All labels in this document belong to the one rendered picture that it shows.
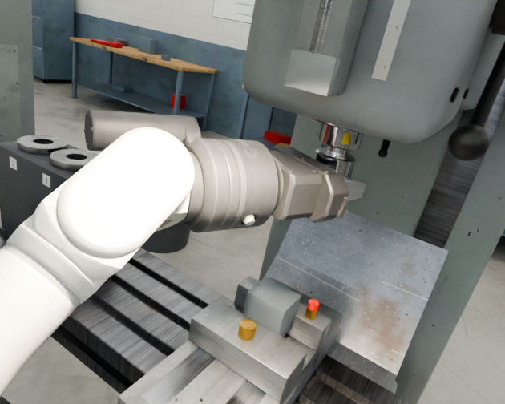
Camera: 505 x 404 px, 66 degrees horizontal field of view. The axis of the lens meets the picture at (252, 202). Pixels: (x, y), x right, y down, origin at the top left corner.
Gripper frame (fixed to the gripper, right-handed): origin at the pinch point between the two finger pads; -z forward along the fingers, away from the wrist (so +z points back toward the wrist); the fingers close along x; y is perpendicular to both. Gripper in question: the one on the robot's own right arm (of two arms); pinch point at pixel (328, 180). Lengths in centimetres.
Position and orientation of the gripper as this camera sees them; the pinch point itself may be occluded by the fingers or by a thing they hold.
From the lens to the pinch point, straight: 46.8
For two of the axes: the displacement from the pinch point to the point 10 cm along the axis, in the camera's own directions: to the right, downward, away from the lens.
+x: -5.3, -4.2, 7.3
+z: -8.2, 0.6, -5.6
